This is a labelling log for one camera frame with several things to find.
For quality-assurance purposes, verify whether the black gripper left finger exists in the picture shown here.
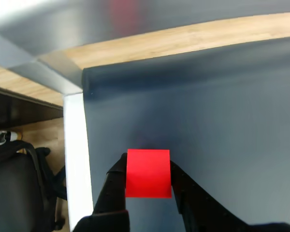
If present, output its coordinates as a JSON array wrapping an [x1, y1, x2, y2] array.
[[73, 153, 131, 232]]

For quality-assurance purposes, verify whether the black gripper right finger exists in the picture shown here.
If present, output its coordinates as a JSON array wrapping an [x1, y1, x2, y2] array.
[[170, 160, 251, 232]]

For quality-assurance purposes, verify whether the dark wooden desk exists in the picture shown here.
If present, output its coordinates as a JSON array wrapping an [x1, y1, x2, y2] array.
[[0, 84, 65, 129]]

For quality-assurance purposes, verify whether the black office chair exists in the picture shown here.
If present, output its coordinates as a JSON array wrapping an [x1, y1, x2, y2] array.
[[0, 139, 68, 232]]

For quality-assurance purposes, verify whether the red cube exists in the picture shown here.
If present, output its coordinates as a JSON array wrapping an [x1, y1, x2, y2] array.
[[125, 149, 173, 199]]

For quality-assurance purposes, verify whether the white black sneaker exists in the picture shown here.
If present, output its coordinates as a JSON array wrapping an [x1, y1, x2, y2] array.
[[0, 130, 24, 146]]

